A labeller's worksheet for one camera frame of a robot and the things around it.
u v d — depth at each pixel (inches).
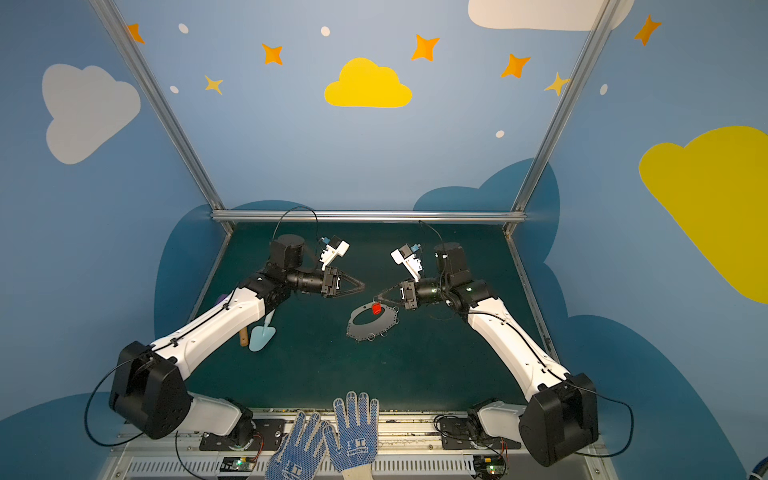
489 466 28.1
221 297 38.8
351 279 27.7
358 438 29.0
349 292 26.8
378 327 37.0
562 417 15.6
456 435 28.9
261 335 35.7
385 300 27.1
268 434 29.4
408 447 29.2
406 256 26.1
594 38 29.0
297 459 27.8
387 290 27.3
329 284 25.6
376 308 27.7
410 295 24.7
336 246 27.7
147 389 16.1
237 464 27.8
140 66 30.2
